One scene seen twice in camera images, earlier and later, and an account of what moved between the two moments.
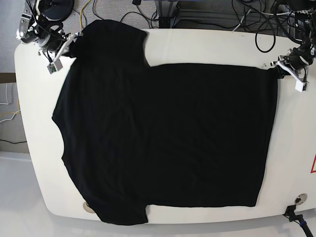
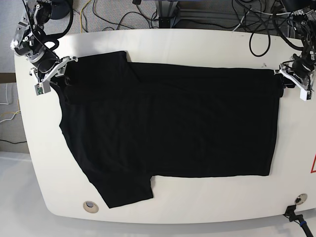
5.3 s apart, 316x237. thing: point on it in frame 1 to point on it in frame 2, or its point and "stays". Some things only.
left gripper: (50, 45) to (44, 68)
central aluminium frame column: (167, 12) stays
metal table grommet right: (300, 199) stays
